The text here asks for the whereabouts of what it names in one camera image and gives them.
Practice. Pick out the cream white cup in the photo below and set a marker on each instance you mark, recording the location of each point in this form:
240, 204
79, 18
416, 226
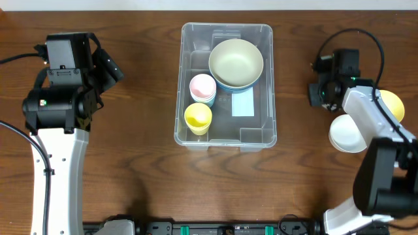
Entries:
204, 100

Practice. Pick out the white label in bin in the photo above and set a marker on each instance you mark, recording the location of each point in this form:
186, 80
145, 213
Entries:
242, 104

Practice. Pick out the cream beige bowl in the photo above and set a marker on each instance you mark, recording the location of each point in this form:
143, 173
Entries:
236, 62

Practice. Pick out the yellow bowl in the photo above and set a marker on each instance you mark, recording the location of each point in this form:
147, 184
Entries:
394, 104

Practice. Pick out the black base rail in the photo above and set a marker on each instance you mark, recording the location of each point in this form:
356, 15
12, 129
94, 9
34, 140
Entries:
290, 224

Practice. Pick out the white bowl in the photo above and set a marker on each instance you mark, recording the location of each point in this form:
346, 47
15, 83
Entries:
345, 136

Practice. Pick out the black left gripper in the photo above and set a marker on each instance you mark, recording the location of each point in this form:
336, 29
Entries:
112, 77

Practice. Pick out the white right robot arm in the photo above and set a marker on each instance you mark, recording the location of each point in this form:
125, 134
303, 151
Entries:
385, 187

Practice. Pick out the clear plastic storage bin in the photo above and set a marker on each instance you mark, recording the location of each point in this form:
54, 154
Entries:
247, 133

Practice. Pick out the blue bowl under beige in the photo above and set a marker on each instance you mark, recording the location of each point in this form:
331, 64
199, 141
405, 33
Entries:
232, 88

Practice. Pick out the blue plastic cup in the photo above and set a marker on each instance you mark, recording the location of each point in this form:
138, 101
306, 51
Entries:
210, 103

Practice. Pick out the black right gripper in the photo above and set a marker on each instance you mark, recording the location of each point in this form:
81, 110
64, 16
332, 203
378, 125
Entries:
314, 95

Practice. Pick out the pink plastic cup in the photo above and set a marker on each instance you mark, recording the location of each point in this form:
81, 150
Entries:
202, 86

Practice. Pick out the yellow cup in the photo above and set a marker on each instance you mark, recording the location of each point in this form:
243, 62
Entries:
198, 117

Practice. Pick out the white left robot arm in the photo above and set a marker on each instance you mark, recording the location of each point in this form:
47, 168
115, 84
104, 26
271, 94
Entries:
58, 114

